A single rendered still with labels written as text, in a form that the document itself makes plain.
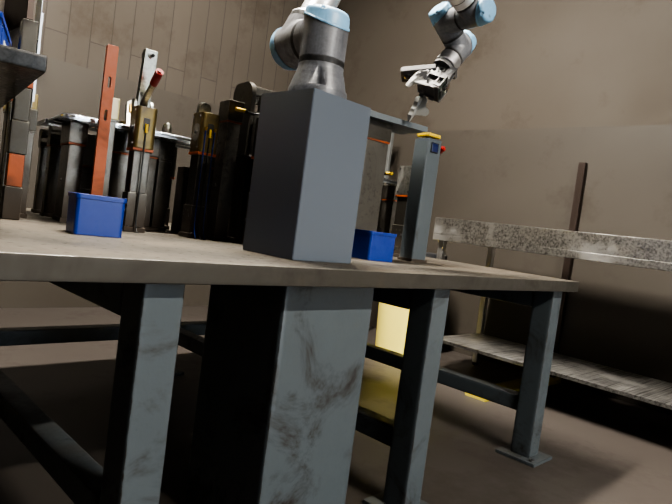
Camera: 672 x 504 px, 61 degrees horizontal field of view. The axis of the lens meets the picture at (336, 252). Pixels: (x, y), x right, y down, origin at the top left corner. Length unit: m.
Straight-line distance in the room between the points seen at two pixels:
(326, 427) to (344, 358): 0.17
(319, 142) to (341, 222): 0.21
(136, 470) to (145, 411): 0.11
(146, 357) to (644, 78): 3.38
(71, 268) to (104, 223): 0.47
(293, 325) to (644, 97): 2.97
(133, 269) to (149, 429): 0.30
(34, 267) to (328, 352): 0.73
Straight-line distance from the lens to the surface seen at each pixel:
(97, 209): 1.37
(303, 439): 1.42
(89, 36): 4.30
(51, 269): 0.91
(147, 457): 1.12
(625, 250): 2.86
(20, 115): 1.66
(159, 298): 1.03
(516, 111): 4.17
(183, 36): 4.62
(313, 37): 1.47
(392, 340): 3.78
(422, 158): 2.05
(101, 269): 0.93
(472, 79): 4.43
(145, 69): 1.76
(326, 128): 1.37
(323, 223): 1.37
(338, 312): 1.38
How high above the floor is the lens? 0.80
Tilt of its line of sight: 3 degrees down
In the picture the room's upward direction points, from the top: 8 degrees clockwise
